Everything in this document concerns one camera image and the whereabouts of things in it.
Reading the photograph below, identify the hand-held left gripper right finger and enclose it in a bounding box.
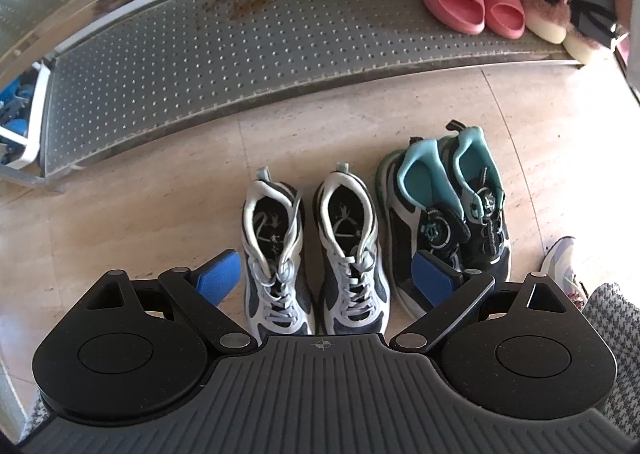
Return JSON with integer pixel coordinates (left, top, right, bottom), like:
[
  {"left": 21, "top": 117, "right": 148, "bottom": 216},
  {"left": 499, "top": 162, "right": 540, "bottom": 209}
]
[{"left": 389, "top": 249, "right": 576, "bottom": 354}]

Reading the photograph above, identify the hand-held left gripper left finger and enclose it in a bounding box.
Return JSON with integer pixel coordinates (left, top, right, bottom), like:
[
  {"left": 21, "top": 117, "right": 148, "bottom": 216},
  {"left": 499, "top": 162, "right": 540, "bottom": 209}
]
[{"left": 86, "top": 248, "right": 257, "bottom": 351}]

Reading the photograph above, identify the grey white sneaker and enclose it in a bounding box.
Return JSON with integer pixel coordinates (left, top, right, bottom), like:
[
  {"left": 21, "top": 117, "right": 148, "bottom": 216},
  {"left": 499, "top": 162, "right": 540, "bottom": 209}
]
[
  {"left": 242, "top": 167, "right": 317, "bottom": 341},
  {"left": 312, "top": 163, "right": 392, "bottom": 336}
]

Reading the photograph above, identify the pink fluffy slipper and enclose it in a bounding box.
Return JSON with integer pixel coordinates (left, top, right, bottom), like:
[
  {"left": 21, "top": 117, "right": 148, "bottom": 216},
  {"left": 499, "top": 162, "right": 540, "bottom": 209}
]
[
  {"left": 563, "top": 24, "right": 617, "bottom": 64},
  {"left": 522, "top": 0, "right": 572, "bottom": 44}
]

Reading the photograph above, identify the metal perforated shoe rack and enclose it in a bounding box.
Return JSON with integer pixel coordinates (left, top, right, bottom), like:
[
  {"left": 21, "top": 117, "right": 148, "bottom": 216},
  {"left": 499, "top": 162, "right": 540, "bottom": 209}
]
[{"left": 0, "top": 0, "right": 618, "bottom": 185}]

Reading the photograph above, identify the teal black sneaker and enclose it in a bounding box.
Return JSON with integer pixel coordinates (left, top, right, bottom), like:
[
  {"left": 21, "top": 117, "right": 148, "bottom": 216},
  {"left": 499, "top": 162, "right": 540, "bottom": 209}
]
[
  {"left": 376, "top": 137, "right": 473, "bottom": 321},
  {"left": 440, "top": 120, "right": 512, "bottom": 281}
]

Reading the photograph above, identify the person's white orange sneaker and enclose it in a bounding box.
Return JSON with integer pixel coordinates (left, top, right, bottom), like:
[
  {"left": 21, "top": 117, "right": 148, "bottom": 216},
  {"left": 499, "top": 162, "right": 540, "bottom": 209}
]
[{"left": 541, "top": 235, "right": 589, "bottom": 308}]

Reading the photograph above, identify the person's houndstooth clothing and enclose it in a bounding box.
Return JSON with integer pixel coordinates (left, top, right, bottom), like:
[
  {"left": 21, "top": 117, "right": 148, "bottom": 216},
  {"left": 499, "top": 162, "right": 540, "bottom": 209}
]
[{"left": 582, "top": 281, "right": 640, "bottom": 441}]

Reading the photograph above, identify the white basket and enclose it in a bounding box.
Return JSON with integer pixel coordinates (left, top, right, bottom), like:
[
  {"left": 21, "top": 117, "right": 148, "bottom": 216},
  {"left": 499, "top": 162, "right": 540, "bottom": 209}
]
[{"left": 0, "top": 62, "right": 54, "bottom": 171}]

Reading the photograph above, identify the blue plastic item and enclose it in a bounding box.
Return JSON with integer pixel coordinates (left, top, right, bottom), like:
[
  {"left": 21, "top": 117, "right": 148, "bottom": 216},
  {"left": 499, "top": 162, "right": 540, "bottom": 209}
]
[{"left": 0, "top": 77, "right": 37, "bottom": 136}]

